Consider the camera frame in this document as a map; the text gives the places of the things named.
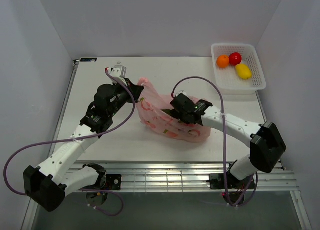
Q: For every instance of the white plastic basket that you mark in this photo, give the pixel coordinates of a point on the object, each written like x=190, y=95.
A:
x=227, y=79

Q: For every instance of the red fake apple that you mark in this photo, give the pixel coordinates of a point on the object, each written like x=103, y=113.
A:
x=235, y=58

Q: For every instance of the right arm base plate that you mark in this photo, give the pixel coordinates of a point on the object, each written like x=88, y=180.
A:
x=217, y=182

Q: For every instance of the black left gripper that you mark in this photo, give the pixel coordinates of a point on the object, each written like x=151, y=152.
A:
x=136, y=90

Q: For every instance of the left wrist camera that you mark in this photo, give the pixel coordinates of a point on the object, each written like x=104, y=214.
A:
x=118, y=71

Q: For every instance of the pink plastic bag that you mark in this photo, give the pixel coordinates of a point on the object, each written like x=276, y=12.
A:
x=153, y=109

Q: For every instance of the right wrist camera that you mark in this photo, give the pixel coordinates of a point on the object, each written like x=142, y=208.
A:
x=176, y=94

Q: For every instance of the aluminium frame rails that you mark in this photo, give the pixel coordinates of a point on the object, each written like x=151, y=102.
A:
x=186, y=177

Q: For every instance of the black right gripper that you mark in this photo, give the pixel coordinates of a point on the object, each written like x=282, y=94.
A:
x=179, y=116

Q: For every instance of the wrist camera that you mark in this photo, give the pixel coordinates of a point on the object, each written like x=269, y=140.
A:
x=176, y=94
x=118, y=71

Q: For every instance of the orange fake fruit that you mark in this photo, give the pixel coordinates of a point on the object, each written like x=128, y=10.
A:
x=223, y=61

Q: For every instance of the yellow fake lemon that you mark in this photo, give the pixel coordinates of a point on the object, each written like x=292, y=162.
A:
x=243, y=71

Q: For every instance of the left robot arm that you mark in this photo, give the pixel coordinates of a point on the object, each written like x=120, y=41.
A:
x=48, y=184

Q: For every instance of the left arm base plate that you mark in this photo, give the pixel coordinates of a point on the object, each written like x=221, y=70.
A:
x=110, y=182

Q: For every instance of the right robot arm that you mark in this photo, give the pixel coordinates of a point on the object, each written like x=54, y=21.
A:
x=265, y=142

